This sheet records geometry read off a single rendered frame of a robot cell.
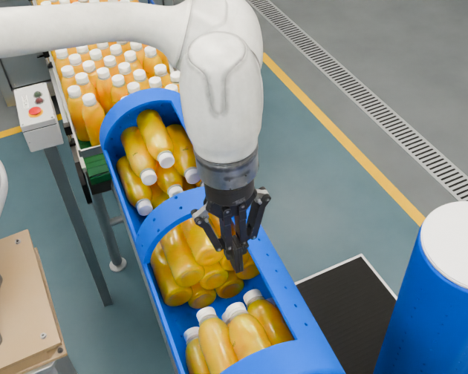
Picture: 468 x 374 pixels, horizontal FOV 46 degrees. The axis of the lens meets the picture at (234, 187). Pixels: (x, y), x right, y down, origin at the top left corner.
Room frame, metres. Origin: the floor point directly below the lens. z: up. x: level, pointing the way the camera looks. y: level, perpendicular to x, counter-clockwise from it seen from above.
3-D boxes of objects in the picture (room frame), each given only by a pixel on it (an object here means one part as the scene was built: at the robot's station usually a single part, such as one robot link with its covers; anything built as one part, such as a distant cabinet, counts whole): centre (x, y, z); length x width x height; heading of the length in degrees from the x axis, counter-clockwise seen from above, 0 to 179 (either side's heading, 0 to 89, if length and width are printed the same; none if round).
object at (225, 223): (0.57, 0.02, 1.41); 0.04 x 0.01 x 0.11; 19
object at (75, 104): (1.43, 0.48, 0.99); 0.07 x 0.07 x 0.18
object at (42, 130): (1.35, 0.59, 1.05); 0.20 x 0.10 x 0.10; 19
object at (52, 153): (1.35, 0.59, 0.50); 0.04 x 0.04 x 1.00; 19
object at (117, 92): (1.48, 0.35, 0.99); 0.07 x 0.07 x 0.18
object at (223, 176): (0.57, 0.01, 1.56); 0.09 x 0.09 x 0.06
